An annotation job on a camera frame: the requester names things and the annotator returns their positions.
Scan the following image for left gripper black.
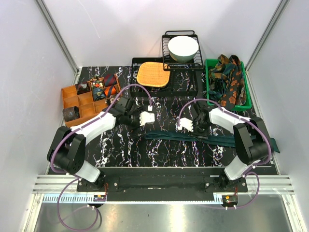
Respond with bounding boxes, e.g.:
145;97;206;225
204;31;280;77
124;107;147;138

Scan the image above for dark green tie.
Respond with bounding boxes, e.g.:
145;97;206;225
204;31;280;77
144;130;281;153

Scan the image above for brown blue tie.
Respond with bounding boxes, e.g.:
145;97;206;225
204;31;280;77
62;106;80;122

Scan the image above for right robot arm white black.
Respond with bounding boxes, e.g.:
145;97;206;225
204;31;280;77
190;101;273;192

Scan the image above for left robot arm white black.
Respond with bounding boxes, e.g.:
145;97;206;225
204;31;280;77
47;97;148;191

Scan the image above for navy tie orange flowers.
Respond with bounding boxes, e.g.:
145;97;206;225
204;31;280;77
218;55;246;110

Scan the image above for rolled navy orange striped tie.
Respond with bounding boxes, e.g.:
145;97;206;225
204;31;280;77
104;85;120;98

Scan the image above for rolled blue paisley tie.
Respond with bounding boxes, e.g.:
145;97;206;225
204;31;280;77
92;87;107;102

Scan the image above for orange wooden divided box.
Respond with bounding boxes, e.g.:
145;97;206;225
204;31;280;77
61;74;121;127

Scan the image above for green plastic bin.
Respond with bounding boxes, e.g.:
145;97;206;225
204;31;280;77
205;55;252;111

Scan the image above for rolled maroon striped tie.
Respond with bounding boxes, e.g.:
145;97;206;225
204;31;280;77
103;74;117;87

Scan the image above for orange woven pot holder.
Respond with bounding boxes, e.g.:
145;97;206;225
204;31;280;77
137;62;170;87

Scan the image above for rolled colourful floral tie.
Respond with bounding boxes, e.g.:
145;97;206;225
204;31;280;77
90;78;105;89

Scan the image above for brown teal patterned tie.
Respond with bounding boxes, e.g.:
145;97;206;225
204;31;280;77
208;54;234;92

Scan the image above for rolled dark floral tie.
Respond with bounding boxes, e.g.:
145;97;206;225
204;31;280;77
75;82;90;95

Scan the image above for white bowl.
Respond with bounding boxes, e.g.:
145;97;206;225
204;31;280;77
168;36;199;63

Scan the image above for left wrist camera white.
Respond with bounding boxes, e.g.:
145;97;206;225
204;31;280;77
139;111;155;126

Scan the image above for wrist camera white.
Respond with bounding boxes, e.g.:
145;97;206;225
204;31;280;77
139;111;155;126
177;117;194;132

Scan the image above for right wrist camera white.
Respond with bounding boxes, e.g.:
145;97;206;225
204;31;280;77
177;117;194;132

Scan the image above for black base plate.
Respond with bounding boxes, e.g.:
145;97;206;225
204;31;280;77
77;167;248;203

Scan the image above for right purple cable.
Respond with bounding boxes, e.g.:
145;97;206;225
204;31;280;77
178;98;272;210

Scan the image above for purple cable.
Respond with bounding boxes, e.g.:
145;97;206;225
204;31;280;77
178;98;272;210
49;84;153;230

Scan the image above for black wire dish rack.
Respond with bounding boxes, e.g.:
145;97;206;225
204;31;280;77
161;30;203;71

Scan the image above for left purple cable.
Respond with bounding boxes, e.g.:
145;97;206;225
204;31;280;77
49;84;153;230

